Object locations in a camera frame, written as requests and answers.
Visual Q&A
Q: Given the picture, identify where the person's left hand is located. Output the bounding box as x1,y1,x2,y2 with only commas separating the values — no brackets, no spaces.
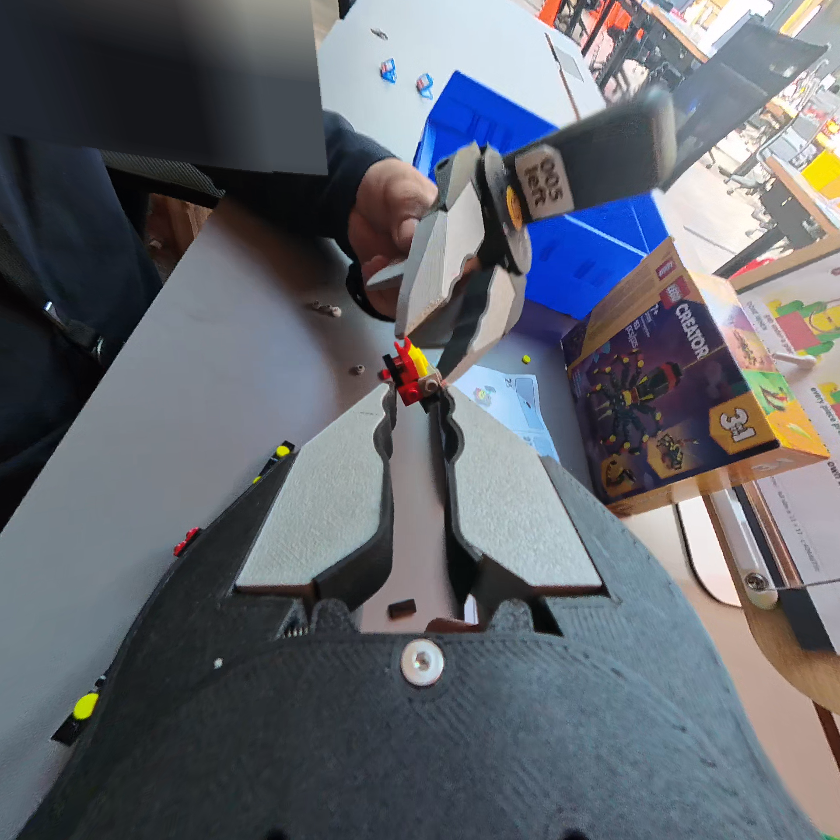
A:
346,157,439,322

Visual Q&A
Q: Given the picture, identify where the background wooden desk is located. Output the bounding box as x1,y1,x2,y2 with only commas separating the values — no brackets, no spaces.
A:
764,154,840,237

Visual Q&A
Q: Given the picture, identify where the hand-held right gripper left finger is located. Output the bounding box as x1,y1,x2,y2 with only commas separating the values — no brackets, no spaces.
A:
235,384,399,608

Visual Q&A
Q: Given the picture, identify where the blue plastic bin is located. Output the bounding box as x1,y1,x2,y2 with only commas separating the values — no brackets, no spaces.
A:
413,71,670,322

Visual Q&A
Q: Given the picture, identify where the black monitor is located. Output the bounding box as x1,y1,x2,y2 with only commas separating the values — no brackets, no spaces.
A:
669,23,831,191

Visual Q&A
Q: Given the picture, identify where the lego set cardboard box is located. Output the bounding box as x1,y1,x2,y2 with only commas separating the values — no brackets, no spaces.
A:
561,236,831,516

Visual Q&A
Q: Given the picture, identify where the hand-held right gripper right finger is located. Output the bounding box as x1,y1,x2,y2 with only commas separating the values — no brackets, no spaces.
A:
430,387,605,614

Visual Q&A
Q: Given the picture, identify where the black lego piece yellow stud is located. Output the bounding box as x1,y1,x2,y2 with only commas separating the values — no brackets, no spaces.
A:
252,441,296,487
51,676,106,746

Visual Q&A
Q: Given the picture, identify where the person's dark jacket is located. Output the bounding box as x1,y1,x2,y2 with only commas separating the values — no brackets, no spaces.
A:
0,134,165,529

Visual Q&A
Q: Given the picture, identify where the person's left forearm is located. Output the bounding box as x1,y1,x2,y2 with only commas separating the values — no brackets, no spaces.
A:
217,110,403,263

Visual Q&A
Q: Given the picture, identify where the red yellow black lego assembly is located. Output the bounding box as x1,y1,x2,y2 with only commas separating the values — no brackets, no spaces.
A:
379,338,444,408

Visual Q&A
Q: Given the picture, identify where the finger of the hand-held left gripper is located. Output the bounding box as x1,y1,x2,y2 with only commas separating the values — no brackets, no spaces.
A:
436,262,527,382
394,143,490,342

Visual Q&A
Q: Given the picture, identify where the white metal bracket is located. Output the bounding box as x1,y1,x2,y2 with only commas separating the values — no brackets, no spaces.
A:
709,489,781,610

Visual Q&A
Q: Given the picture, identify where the printed instruction sheet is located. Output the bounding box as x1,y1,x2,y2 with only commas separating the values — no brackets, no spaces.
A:
738,252,840,592

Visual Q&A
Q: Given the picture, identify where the lego instruction booklet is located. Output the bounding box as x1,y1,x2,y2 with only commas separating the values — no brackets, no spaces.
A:
453,364,562,463

